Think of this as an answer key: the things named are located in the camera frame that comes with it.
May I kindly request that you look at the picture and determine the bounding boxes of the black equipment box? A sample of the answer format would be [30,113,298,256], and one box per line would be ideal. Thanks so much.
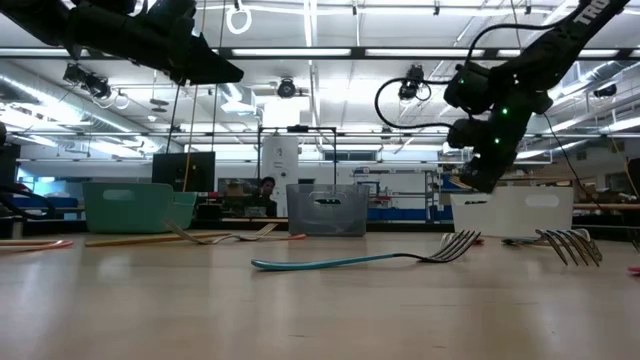
[0,122,22,191]

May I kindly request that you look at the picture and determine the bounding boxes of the black metal frame stand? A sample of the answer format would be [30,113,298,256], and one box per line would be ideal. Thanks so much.
[256,124,339,187]

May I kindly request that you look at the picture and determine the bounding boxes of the white plastic bin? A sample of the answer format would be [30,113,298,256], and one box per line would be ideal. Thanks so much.
[449,186,575,240]

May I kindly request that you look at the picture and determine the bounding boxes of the white hanging ring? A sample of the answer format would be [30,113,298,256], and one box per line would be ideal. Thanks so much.
[225,3,253,36]

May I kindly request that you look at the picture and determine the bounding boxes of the wooden workbench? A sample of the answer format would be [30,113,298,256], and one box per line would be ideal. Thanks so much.
[572,202,640,212]

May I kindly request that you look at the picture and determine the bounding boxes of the blue-handled black fork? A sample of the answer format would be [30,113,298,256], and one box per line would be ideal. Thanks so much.
[251,228,482,273]
[502,228,604,267]

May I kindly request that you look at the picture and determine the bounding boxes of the grey translucent plastic bin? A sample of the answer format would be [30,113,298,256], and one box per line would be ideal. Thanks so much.
[285,183,370,238]

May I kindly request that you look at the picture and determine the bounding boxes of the white cylindrical tank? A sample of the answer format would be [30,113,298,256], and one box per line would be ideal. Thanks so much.
[260,134,300,217]

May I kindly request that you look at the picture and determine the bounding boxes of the grey metal shelf rack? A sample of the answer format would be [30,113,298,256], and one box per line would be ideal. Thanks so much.
[352,167,437,222]

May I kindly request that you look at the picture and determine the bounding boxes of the black crossbar with light strips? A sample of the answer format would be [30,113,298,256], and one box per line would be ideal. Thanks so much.
[0,46,640,62]

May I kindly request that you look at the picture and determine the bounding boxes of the teal plastic bin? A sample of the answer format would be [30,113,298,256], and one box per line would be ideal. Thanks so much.
[82,182,199,235]

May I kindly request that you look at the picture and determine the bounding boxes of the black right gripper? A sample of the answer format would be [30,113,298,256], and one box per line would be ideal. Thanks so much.
[447,106,534,194]

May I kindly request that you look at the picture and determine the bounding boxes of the black hanging cable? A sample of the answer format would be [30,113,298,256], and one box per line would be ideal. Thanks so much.
[211,0,226,153]
[166,83,182,154]

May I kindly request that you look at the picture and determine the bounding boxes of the black camera with cable loop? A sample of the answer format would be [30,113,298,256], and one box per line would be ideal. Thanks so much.
[397,63,433,103]

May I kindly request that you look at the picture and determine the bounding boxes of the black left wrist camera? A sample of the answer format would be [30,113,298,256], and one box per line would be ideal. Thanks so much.
[147,0,199,34]

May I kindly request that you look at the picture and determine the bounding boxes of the thin black slanting cable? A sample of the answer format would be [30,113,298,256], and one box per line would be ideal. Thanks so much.
[542,113,604,211]

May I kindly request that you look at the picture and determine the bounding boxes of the black monitor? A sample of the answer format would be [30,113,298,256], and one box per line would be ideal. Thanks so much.
[151,151,217,194]

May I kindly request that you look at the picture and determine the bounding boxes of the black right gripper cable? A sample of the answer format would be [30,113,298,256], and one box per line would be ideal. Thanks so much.
[374,22,569,131]

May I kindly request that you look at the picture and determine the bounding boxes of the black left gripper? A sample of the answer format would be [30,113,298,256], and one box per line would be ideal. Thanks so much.
[69,0,245,86]

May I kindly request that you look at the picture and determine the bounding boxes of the person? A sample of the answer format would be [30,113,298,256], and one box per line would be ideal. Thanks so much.
[248,175,279,218]

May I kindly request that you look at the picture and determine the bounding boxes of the black ceiling camera cluster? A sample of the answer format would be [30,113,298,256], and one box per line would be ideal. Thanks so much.
[62,62,114,100]

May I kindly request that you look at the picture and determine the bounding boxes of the blue low panel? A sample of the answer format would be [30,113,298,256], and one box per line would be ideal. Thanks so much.
[368,207,451,223]

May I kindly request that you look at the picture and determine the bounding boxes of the round black overhead camera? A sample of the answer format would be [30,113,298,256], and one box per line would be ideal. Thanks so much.
[276,77,298,100]

